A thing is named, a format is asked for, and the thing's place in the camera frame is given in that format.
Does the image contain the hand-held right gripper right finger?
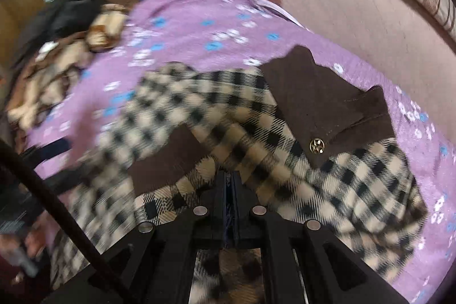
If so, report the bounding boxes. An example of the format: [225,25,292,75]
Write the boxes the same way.
[230,172,410,304]

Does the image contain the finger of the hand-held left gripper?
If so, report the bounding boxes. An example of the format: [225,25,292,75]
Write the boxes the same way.
[46,167,94,191]
[31,137,72,163]

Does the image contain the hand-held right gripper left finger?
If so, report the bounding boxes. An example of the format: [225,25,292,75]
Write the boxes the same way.
[43,171,229,304]

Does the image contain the black and cream checked coat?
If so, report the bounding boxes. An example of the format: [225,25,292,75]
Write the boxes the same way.
[50,46,428,304]

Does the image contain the brown and cream checked cloth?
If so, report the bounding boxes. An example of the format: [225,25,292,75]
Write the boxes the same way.
[7,3,129,134]

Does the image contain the dark cloth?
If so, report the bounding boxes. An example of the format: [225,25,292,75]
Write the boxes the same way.
[37,0,109,43]

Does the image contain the purple floral bed sheet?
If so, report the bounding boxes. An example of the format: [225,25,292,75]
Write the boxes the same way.
[25,0,456,304]

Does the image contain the pink padded headboard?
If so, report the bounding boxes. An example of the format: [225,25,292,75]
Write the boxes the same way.
[255,0,456,134]

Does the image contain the black cable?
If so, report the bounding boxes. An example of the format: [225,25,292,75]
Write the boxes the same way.
[0,142,134,304]

